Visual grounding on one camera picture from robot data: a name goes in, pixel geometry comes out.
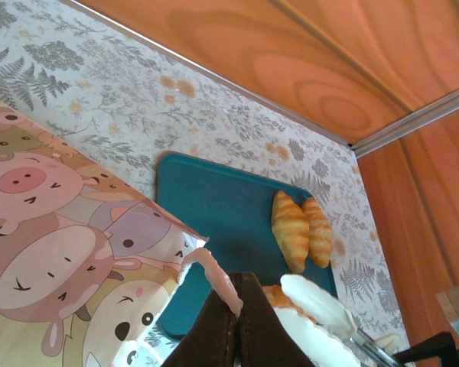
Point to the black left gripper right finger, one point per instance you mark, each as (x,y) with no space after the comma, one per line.
(267,340)

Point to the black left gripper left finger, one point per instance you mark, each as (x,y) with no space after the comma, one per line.
(202,340)

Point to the glazed braided fake bread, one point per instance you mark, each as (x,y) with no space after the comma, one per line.
(281,298)

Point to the golden fake croissant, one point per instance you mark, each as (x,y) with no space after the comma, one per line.
(290,233)
(320,233)

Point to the cartoon animal print paper bag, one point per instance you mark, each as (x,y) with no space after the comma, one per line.
(61,248)

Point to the teal plastic tray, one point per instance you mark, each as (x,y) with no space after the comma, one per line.
(222,206)

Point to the floral patterned table mat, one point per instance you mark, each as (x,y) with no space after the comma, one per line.
(118,95)

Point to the aluminium back edge strip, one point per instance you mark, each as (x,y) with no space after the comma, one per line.
(214,74)

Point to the aluminium frame post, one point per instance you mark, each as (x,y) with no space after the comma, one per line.
(413,122)

